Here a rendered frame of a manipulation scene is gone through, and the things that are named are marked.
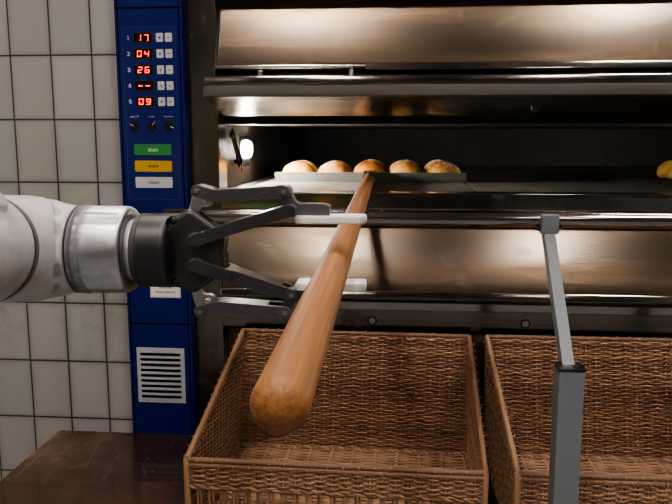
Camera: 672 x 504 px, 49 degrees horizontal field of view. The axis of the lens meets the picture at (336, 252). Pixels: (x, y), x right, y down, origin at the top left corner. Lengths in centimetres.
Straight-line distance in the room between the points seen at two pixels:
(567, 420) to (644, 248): 71
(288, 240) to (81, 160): 53
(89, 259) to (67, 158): 117
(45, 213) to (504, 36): 123
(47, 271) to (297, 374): 43
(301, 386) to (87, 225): 44
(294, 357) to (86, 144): 154
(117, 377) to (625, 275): 126
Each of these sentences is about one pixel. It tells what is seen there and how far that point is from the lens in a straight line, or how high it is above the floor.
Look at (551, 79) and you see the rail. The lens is 163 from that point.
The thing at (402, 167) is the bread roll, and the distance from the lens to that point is 215.
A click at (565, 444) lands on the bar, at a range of 126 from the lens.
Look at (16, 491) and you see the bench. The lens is 175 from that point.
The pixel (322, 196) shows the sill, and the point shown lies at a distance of 175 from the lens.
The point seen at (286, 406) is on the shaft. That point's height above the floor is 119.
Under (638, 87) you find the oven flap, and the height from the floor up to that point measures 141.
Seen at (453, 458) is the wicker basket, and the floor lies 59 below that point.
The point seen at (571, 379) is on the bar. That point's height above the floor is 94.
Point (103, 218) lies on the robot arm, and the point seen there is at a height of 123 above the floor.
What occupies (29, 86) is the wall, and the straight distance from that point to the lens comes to 195.
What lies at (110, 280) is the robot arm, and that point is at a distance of 76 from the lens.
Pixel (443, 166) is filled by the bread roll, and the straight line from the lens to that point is 215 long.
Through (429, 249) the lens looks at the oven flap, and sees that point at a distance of 177.
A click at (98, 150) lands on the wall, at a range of 188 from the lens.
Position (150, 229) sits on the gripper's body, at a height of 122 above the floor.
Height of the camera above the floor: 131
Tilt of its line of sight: 9 degrees down
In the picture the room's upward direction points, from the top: straight up
